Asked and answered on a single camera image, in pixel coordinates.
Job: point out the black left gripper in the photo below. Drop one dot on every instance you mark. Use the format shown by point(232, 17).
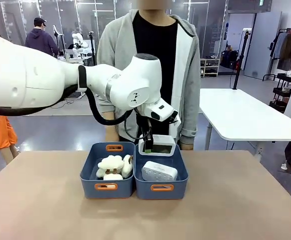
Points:
point(143, 126)

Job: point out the white clock dotted face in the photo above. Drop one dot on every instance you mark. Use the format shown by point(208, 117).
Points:
point(160, 171)

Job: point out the white sheep plush toy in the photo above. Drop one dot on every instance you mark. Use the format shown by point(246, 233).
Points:
point(128, 166)
point(110, 166)

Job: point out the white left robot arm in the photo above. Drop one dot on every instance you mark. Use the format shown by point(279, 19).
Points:
point(35, 75)

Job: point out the person's left hand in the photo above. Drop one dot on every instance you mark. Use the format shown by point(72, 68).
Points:
point(186, 144)

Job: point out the person's right hand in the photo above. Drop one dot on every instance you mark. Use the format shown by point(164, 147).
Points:
point(111, 133)

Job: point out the person in grey hoodie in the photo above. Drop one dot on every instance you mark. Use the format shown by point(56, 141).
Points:
point(185, 75)

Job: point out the wooden shoe rack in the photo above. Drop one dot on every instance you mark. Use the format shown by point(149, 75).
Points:
point(210, 67)

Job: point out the white folding table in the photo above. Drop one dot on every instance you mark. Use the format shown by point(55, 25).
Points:
point(245, 112)

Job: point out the black bags pile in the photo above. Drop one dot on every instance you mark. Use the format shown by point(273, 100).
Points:
point(230, 59)

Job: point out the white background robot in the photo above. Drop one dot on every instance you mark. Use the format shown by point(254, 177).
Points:
point(79, 41)

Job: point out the black tripod pole stand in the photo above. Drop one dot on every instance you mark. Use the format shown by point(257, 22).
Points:
point(240, 60)

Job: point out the black utility cart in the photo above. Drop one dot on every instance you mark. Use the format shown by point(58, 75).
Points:
point(283, 92)

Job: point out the person in orange trousers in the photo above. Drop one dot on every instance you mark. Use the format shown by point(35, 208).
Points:
point(0, 135)

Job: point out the person in purple hoodie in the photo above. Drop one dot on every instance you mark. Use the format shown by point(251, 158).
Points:
point(40, 41)

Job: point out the black clothes rack with garments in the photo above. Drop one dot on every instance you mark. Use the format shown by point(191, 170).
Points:
point(289, 47)

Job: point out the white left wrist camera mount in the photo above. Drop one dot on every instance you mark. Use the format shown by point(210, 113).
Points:
point(174, 117)

